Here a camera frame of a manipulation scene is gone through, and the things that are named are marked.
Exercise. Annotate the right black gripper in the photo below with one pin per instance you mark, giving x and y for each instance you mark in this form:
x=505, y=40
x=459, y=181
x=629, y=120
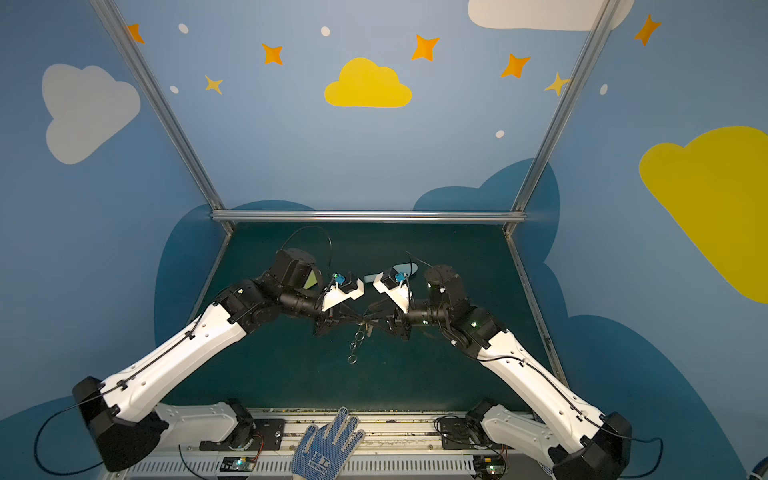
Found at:
x=400, y=318

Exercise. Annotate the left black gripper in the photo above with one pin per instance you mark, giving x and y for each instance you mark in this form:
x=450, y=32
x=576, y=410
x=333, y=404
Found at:
x=327, y=315

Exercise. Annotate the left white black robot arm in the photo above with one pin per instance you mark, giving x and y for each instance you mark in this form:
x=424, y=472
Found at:
x=124, y=413

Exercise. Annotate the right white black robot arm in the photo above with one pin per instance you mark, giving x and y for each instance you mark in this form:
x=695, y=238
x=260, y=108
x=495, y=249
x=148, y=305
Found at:
x=569, y=436

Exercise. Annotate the light blue toy shovel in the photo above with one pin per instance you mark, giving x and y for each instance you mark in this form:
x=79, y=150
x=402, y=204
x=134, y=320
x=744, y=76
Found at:
x=403, y=267

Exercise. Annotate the blue dotted glove centre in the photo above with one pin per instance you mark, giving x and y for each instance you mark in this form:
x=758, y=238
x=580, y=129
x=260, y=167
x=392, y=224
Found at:
x=323, y=451

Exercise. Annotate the left green circuit board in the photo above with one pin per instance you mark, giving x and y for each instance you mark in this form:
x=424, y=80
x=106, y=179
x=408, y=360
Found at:
x=237, y=464

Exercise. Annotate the green circuit board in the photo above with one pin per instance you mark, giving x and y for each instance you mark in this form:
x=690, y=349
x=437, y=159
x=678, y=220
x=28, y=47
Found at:
x=237, y=464
x=489, y=467

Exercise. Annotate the right green circuit board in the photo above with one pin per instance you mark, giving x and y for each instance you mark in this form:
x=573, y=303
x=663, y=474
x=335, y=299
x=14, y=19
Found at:
x=489, y=467

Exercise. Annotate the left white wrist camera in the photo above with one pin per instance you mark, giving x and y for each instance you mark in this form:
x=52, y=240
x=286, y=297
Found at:
x=340, y=289

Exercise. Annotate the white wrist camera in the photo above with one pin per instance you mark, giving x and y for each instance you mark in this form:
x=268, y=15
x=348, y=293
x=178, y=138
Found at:
x=340, y=289
x=395, y=285

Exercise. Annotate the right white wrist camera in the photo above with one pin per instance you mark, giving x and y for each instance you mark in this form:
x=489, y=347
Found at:
x=395, y=285

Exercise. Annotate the green toy shovel wooden handle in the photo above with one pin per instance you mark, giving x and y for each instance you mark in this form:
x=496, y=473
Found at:
x=311, y=280

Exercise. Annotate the aluminium front rail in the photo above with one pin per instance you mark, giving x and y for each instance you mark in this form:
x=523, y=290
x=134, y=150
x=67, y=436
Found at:
x=398, y=445

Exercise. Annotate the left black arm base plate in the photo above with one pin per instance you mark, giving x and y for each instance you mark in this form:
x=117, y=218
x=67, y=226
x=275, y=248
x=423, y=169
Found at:
x=270, y=433

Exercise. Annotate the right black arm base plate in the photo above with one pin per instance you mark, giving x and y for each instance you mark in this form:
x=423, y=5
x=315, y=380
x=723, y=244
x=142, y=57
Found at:
x=460, y=433

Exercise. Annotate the right aluminium frame post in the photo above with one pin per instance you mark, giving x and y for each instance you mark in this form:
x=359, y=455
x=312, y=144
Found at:
x=584, y=65

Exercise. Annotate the aluminium frame post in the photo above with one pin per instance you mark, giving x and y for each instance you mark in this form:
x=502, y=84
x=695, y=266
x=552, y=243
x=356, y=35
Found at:
x=113, y=22
x=584, y=65

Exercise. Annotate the left aluminium frame post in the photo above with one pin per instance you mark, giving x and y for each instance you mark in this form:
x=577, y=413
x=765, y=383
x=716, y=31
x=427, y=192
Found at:
x=113, y=22

